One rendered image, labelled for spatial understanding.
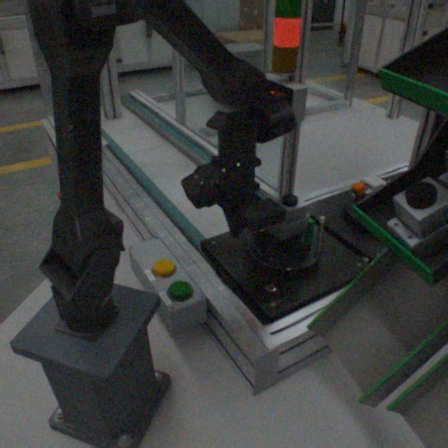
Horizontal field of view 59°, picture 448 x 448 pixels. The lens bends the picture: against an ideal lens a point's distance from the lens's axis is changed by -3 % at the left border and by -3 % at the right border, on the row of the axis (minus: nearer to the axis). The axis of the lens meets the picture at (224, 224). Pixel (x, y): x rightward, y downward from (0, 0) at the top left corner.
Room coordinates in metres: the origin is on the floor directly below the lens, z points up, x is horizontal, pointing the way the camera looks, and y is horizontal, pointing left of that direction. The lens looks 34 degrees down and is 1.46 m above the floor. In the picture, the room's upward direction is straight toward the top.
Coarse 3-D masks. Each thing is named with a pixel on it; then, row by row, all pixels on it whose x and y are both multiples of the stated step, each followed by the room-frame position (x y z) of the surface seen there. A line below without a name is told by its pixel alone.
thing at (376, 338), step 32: (384, 256) 0.43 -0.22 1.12; (352, 288) 0.41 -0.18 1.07; (384, 288) 0.42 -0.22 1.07; (416, 288) 0.39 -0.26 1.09; (320, 320) 0.40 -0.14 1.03; (352, 320) 0.40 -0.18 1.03; (384, 320) 0.38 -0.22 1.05; (416, 320) 0.36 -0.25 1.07; (352, 352) 0.36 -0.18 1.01; (384, 352) 0.34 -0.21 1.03; (416, 352) 0.30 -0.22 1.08; (384, 384) 0.28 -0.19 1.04
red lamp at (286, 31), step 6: (276, 18) 0.84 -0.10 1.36; (276, 24) 0.83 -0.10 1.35; (282, 24) 0.83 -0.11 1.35; (288, 24) 0.82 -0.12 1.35; (294, 24) 0.82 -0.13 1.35; (276, 30) 0.83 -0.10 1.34; (282, 30) 0.82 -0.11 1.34; (288, 30) 0.82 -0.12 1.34; (294, 30) 0.82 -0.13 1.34; (276, 36) 0.83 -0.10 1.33; (282, 36) 0.82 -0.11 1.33; (288, 36) 0.82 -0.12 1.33; (294, 36) 0.83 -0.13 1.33; (276, 42) 0.83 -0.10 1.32; (282, 42) 0.82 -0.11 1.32; (288, 42) 0.82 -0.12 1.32; (294, 42) 0.83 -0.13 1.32
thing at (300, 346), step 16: (368, 176) 0.96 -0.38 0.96; (384, 176) 0.96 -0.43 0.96; (320, 192) 0.88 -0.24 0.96; (336, 192) 0.88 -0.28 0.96; (320, 304) 0.50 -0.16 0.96; (288, 320) 0.46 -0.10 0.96; (304, 320) 0.47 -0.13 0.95; (288, 336) 0.43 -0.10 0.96; (304, 336) 0.44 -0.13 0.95; (320, 336) 0.46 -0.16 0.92; (288, 352) 0.42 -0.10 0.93; (304, 352) 0.44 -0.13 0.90; (320, 352) 0.46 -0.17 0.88; (288, 368) 0.43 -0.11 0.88
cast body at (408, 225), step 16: (416, 192) 0.34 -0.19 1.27; (432, 192) 0.34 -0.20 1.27; (400, 208) 0.35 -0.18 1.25; (416, 208) 0.33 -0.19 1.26; (432, 208) 0.33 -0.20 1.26; (400, 224) 0.35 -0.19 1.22; (416, 224) 0.32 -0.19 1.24; (432, 224) 0.32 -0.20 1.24; (400, 240) 0.34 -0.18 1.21; (416, 240) 0.32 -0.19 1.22; (432, 240) 0.33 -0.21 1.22; (416, 256) 0.32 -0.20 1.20
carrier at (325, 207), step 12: (372, 180) 0.89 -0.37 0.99; (348, 192) 0.86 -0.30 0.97; (312, 204) 0.80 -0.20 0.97; (324, 204) 0.80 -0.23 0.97; (336, 204) 0.80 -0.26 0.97; (348, 204) 0.77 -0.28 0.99; (312, 216) 0.76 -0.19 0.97; (324, 216) 0.75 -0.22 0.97; (336, 216) 0.75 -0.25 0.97; (348, 216) 0.74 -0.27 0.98; (324, 228) 0.72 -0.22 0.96; (336, 228) 0.71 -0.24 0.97; (348, 228) 0.71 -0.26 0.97; (360, 228) 0.70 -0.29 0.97; (348, 240) 0.67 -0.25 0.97; (360, 240) 0.66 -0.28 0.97; (372, 240) 0.66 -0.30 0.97; (360, 252) 0.63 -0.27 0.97; (372, 252) 0.63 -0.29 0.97
